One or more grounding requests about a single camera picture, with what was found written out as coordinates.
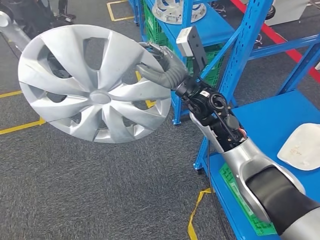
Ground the red barrier belt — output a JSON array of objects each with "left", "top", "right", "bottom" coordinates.
[{"left": 229, "top": 0, "right": 320, "bottom": 84}]

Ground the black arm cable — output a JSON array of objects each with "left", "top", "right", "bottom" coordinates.
[{"left": 207, "top": 140, "right": 226, "bottom": 240}]

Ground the white plastic mirror cover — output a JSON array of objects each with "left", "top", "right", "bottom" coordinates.
[{"left": 276, "top": 123, "right": 320, "bottom": 172}]

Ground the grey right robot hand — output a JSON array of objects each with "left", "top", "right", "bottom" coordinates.
[{"left": 136, "top": 41, "right": 176, "bottom": 89}]

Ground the white desk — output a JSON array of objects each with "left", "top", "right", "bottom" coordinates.
[{"left": 266, "top": 0, "right": 311, "bottom": 27}]

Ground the silver wheel hubcap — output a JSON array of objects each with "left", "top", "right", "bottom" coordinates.
[
  {"left": 17, "top": 24, "right": 172, "bottom": 144},
  {"left": 152, "top": 0, "right": 208, "bottom": 25}
]

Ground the blue metal shelf rack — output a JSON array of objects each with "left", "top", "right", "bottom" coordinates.
[
  {"left": 128, "top": 0, "right": 235, "bottom": 126},
  {"left": 193, "top": 0, "right": 320, "bottom": 240}
]

